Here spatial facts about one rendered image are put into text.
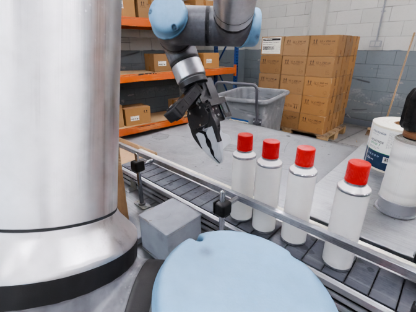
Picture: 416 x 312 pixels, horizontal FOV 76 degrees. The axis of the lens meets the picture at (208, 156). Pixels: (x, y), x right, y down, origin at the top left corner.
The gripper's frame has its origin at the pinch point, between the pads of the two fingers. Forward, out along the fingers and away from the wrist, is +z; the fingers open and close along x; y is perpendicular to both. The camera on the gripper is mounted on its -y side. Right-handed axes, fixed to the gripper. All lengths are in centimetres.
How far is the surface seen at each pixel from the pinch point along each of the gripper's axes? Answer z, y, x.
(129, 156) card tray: -13, 8, 56
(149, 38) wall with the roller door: -219, 249, 300
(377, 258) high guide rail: 22.1, -4.3, -29.0
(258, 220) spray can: 15.1, -2.7, -7.9
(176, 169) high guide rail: -1.2, -4.3, 11.0
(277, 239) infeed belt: 20.1, -1.7, -10.0
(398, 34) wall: -61, 457, 19
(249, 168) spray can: 4.1, -1.4, -9.6
